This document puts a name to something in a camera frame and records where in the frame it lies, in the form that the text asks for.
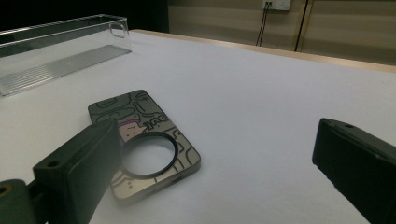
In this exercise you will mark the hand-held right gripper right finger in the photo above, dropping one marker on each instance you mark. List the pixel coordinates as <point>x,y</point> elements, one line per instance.
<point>358,168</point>

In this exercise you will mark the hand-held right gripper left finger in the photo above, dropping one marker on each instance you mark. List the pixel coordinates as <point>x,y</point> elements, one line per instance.
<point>77,174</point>

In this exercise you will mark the clear plastic tray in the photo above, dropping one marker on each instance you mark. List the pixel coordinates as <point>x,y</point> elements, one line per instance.
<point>62,67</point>

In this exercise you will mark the white table sheet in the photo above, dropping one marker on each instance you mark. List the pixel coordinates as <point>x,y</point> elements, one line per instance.
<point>249,109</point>

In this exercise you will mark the wooden table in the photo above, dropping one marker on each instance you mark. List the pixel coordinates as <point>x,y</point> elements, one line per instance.
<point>280,53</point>

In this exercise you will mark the black curtain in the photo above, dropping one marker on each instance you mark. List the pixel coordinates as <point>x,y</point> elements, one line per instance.
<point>62,11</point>

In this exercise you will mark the white wall socket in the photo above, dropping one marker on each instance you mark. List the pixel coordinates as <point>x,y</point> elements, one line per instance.
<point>280,4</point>

